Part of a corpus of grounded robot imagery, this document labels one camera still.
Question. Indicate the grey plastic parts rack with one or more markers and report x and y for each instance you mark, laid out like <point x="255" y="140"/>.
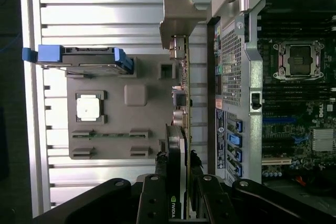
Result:
<point x="118" y="119"/>

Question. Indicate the metal CPU socket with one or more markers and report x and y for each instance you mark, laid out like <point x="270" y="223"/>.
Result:
<point x="299" y="60"/>

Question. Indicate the silver CPU chip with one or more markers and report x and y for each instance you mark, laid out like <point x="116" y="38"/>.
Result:
<point x="88" y="107"/>

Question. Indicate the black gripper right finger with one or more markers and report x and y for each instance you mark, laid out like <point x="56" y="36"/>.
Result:
<point x="215" y="203"/>

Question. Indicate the grey open PC case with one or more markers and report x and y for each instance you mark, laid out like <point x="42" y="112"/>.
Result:
<point x="254" y="129"/>

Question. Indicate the white PCI expansion slot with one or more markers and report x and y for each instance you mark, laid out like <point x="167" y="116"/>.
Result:
<point x="277" y="161"/>

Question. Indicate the silver chipset heatsink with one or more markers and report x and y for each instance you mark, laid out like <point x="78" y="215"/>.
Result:
<point x="324" y="140"/>

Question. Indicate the hard disk in blue carrier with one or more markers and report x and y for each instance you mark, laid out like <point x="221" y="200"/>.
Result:
<point x="78" y="58"/>

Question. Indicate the green RAM stick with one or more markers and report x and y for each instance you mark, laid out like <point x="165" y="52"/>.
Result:
<point x="110" y="135"/>

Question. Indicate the blue expansion slot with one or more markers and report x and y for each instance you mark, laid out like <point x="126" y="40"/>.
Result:
<point x="279" y="120"/>

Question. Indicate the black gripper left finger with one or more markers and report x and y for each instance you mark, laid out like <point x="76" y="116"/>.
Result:
<point x="152" y="203"/>

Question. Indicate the green Dell motherboard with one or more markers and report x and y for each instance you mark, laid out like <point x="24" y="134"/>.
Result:
<point x="278" y="132"/>

